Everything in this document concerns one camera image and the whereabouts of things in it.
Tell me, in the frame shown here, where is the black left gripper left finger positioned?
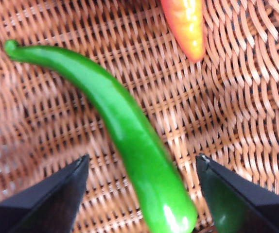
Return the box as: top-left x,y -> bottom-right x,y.
0,154 -> 90,233

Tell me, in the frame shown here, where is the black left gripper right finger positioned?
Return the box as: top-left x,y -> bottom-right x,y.
195,154 -> 279,233

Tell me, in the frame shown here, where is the long green pepper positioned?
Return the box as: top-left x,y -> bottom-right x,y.
3,39 -> 198,233

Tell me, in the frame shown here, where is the brown wicker basket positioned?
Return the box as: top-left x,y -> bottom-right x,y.
0,0 -> 279,233

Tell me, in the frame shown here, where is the orange carrot with green leaves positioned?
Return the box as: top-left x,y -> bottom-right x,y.
160,0 -> 206,63

